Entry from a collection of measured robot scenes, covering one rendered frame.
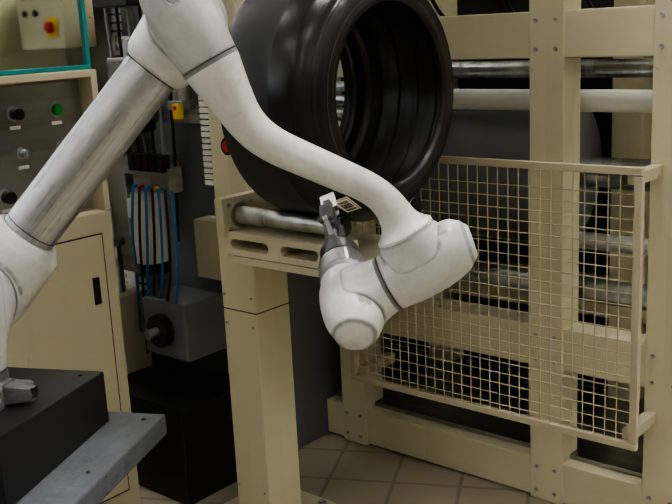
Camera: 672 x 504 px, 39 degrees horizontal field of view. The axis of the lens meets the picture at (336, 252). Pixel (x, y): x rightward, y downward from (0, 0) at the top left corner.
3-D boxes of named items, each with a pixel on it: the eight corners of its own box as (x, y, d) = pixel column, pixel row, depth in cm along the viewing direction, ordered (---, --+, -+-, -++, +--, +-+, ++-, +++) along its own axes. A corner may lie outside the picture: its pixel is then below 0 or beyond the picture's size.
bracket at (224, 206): (216, 237, 239) (213, 198, 237) (321, 209, 268) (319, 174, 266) (225, 238, 237) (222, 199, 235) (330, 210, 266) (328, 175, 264)
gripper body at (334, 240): (314, 254, 175) (309, 226, 183) (331, 287, 180) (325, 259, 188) (352, 239, 174) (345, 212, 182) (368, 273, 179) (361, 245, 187)
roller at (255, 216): (234, 203, 239) (247, 207, 243) (230, 221, 239) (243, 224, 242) (341, 216, 217) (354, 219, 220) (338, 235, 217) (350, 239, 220)
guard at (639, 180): (351, 379, 291) (340, 150, 275) (354, 377, 293) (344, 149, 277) (635, 452, 234) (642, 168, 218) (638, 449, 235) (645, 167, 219)
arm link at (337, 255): (331, 309, 176) (327, 289, 180) (377, 291, 175) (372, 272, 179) (312, 272, 170) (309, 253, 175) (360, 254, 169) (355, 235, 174)
